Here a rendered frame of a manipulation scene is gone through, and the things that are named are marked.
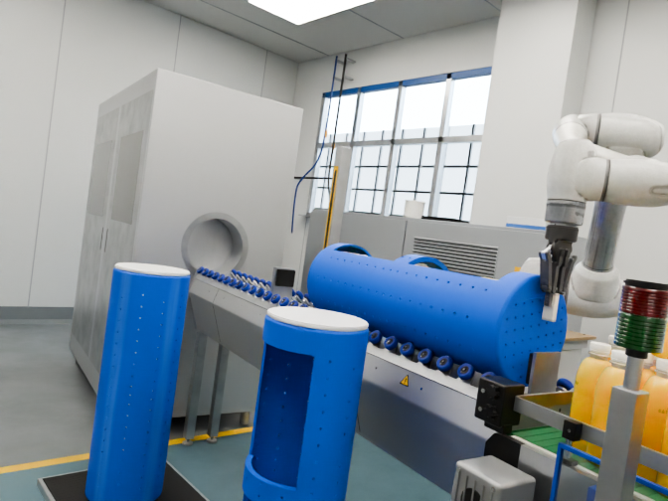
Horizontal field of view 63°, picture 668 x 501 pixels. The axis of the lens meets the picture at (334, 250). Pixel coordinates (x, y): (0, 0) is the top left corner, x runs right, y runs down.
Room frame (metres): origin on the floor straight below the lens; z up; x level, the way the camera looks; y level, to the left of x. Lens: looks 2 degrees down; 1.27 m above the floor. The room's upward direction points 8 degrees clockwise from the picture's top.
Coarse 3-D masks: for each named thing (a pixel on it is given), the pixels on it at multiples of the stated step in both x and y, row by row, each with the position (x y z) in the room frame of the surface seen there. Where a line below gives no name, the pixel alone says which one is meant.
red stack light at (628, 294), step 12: (624, 288) 0.79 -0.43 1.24; (636, 288) 0.77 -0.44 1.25; (648, 288) 0.77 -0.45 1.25; (624, 300) 0.79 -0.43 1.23; (636, 300) 0.77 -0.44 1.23; (648, 300) 0.76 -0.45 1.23; (660, 300) 0.76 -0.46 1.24; (636, 312) 0.77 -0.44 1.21; (648, 312) 0.76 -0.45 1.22; (660, 312) 0.76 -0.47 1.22
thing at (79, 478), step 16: (48, 480) 2.09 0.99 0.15; (64, 480) 2.10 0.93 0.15; (80, 480) 2.12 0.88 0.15; (176, 480) 2.23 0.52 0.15; (48, 496) 1.98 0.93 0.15; (64, 496) 1.99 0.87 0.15; (80, 496) 2.01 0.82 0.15; (160, 496) 2.08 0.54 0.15; (176, 496) 2.10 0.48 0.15; (192, 496) 2.12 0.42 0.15
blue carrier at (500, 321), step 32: (320, 256) 1.97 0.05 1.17; (352, 256) 1.84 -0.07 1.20; (416, 256) 1.67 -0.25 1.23; (320, 288) 1.90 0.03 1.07; (352, 288) 1.74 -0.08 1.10; (384, 288) 1.62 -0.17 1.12; (416, 288) 1.52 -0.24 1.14; (448, 288) 1.43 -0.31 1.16; (480, 288) 1.35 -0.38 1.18; (512, 288) 1.29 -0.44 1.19; (384, 320) 1.62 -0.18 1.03; (416, 320) 1.49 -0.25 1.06; (448, 320) 1.39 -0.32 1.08; (480, 320) 1.30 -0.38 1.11; (512, 320) 1.29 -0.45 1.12; (544, 320) 1.36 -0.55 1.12; (448, 352) 1.42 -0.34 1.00; (480, 352) 1.31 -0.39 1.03; (512, 352) 1.30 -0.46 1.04
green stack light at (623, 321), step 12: (624, 312) 0.79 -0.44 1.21; (624, 324) 0.78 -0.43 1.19; (636, 324) 0.77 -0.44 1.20; (648, 324) 0.76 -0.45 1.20; (660, 324) 0.76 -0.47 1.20; (624, 336) 0.78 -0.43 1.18; (636, 336) 0.76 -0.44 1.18; (648, 336) 0.76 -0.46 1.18; (660, 336) 0.76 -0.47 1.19; (636, 348) 0.76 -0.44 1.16; (648, 348) 0.76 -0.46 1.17; (660, 348) 0.76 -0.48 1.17
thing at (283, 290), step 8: (272, 272) 2.40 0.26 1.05; (280, 272) 2.38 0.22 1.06; (288, 272) 2.40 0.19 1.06; (272, 280) 2.39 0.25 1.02; (280, 280) 2.38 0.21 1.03; (288, 280) 2.40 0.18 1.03; (272, 288) 2.38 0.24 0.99; (280, 288) 2.40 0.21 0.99; (288, 288) 2.42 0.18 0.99; (280, 296) 2.40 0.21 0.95; (288, 296) 2.43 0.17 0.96
